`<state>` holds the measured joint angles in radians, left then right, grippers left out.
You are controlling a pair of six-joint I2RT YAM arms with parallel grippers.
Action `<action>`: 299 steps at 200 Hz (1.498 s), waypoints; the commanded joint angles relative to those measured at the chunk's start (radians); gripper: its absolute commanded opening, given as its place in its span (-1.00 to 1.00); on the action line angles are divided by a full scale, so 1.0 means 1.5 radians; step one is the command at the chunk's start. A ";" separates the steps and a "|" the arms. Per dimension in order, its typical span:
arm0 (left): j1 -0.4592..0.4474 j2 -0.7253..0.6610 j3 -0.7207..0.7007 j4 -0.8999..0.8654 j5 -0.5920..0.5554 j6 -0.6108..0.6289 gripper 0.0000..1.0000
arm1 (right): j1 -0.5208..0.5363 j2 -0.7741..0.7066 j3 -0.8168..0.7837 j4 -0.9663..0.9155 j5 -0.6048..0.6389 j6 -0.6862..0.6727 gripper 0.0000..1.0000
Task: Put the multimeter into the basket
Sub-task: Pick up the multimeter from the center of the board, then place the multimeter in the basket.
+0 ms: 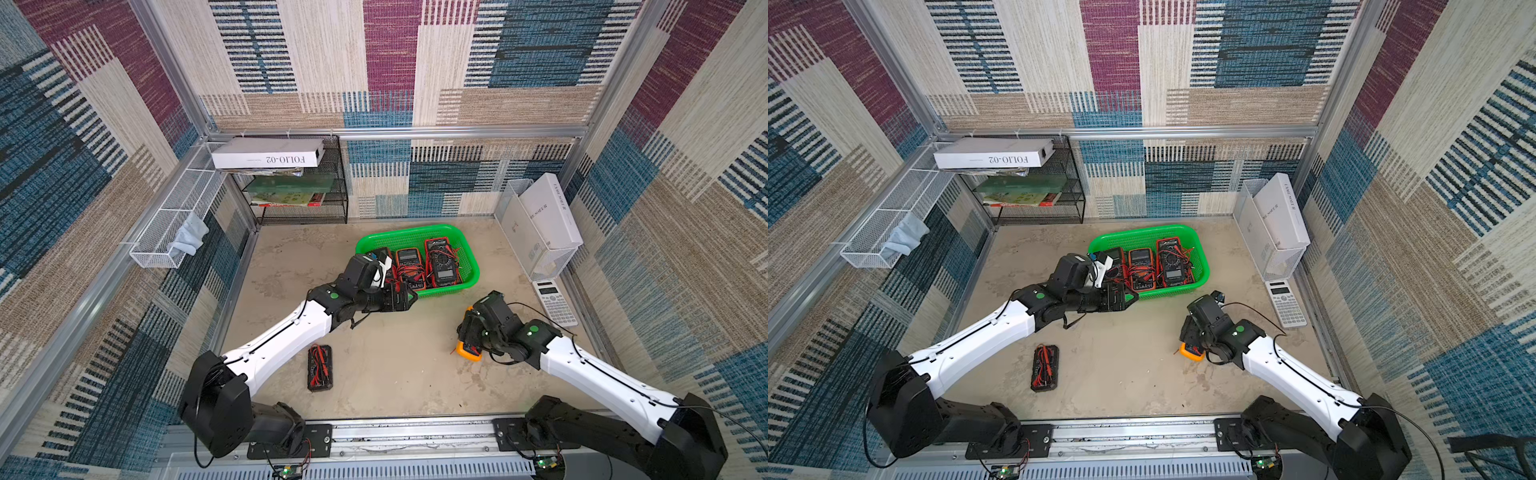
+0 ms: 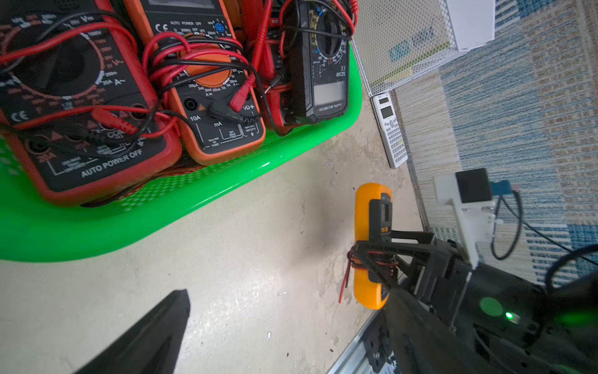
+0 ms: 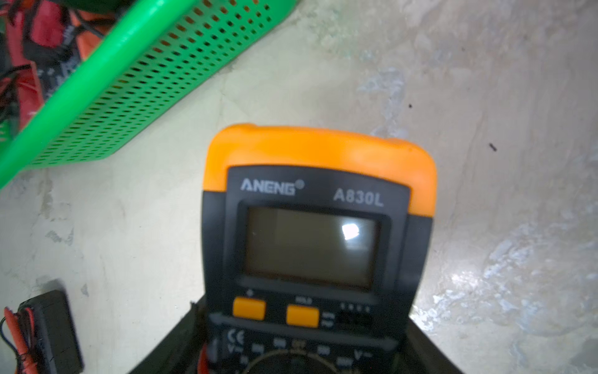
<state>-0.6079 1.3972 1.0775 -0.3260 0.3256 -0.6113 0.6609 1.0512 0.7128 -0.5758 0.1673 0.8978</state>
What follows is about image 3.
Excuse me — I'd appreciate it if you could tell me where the red Aneng multimeter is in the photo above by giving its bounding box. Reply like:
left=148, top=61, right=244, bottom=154
left=1, top=1, right=70, bottom=137

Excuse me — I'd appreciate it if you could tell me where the green plastic basket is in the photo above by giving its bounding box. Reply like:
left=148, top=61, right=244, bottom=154
left=1, top=0, right=295, bottom=184

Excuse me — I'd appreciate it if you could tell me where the black pocket multimeter with leads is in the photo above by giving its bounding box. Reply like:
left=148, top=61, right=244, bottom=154
left=1, top=289, right=84, bottom=373

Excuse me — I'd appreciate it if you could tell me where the orange Victor multimeter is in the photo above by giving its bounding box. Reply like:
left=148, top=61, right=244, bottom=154
left=69, top=9, right=116, bottom=62

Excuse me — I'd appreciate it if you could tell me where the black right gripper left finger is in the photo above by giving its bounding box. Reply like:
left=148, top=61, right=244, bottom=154
left=130, top=296, right=207, bottom=374

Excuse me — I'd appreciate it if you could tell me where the yellow clamp meter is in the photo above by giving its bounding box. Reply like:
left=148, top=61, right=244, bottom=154
left=199, top=124, right=437, bottom=373

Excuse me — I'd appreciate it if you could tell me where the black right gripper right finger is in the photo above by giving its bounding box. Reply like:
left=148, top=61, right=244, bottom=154
left=404, top=319, right=463, bottom=374

